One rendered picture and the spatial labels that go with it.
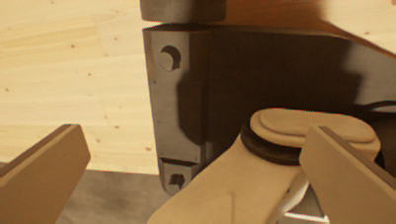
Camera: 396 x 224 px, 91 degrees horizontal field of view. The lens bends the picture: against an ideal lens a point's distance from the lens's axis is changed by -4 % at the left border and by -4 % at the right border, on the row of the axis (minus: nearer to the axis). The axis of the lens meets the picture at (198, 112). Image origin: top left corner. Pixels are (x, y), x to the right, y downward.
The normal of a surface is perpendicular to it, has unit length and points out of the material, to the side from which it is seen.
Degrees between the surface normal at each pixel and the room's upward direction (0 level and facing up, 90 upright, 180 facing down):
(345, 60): 0
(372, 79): 0
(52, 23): 0
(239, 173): 90
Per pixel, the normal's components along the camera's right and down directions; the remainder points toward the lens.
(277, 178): 0.00, -0.88
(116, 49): -0.21, 0.47
